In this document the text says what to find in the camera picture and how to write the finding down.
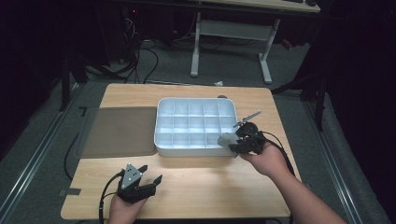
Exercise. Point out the white paper scrap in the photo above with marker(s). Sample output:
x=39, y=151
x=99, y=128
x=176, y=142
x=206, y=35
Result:
x=219, y=83

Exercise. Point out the grey tape strip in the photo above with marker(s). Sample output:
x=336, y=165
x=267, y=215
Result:
x=70, y=192

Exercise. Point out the person's left hand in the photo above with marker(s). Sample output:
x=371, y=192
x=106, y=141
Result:
x=124, y=211

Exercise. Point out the brown flat mat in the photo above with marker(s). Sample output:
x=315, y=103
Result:
x=121, y=132

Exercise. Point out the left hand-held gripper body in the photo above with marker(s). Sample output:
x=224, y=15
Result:
x=130, y=183

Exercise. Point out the person's right hand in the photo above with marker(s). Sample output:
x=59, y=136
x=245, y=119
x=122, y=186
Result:
x=269, y=161

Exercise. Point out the desk with white legs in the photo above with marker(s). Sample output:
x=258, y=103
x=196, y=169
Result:
x=233, y=29

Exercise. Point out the metal floor rail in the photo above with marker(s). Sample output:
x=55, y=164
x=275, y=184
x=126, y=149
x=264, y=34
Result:
x=34, y=155
x=333, y=161

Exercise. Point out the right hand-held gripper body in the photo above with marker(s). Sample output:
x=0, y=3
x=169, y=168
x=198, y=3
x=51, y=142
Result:
x=252, y=143

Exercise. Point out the grey sock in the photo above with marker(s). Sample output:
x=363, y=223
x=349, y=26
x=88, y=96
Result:
x=226, y=140

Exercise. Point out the white compartment storage box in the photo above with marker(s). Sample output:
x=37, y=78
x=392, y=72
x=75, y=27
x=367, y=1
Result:
x=194, y=124

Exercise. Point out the black metal stand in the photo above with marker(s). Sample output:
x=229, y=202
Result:
x=311, y=90
x=70, y=81

